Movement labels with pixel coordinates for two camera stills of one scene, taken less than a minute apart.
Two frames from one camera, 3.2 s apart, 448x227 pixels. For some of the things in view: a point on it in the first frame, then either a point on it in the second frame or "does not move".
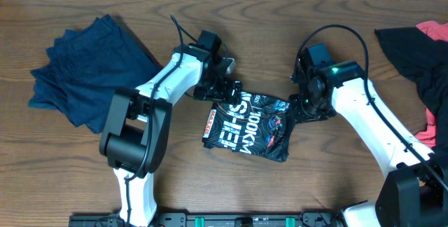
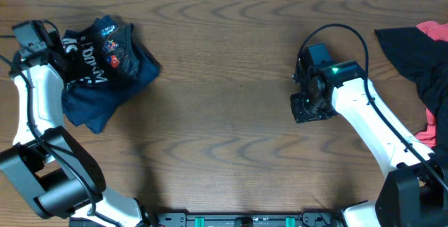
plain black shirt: (425, 61) does not move
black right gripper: (299, 115) does not move
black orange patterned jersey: (252, 123) -> (104, 52)
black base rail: (215, 219) does not move
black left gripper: (224, 97) -> (67, 58)
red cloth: (439, 31) does not move
